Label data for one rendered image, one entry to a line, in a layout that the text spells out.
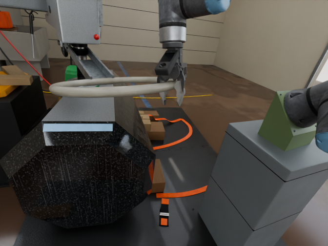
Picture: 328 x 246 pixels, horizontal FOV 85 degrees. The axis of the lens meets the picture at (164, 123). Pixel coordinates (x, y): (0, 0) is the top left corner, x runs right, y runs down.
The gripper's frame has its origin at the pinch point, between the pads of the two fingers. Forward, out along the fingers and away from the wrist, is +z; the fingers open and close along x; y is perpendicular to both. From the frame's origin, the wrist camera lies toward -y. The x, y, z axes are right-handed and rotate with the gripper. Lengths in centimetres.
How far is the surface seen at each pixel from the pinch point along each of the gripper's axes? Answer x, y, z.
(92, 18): 62, 31, -40
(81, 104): 63, 14, 7
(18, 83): 127, 16, -3
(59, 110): 66, 1, 8
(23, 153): 70, -18, 26
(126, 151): 30.9, 10.1, 30.2
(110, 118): 39.4, 10.5, 13.1
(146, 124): 79, 112, 53
